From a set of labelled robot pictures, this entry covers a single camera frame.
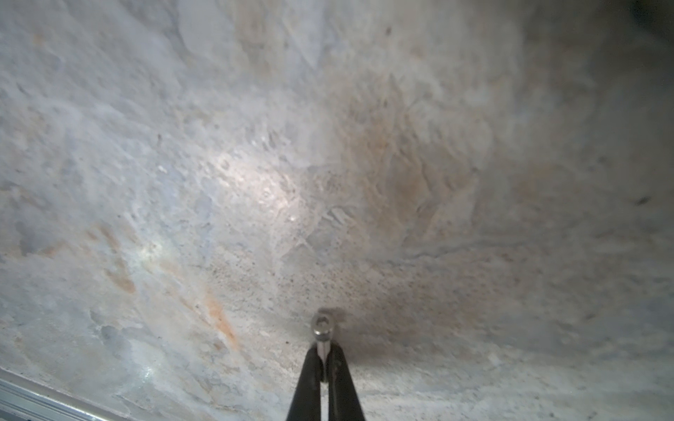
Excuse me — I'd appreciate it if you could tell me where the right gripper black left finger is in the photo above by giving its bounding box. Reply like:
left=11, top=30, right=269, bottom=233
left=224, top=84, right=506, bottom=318
left=286, top=345, right=323, bottom=421

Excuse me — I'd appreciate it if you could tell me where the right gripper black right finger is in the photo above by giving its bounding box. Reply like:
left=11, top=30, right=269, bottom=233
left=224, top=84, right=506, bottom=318
left=326, top=343, right=366, bottom=421

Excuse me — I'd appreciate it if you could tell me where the tiny silver screw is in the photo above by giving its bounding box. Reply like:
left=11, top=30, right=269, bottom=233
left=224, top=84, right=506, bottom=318
left=312, top=312, right=336, bottom=383

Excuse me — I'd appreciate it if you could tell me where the aluminium mounting rail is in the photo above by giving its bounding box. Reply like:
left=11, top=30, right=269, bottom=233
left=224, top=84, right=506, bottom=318
left=1, top=369, right=129, bottom=421

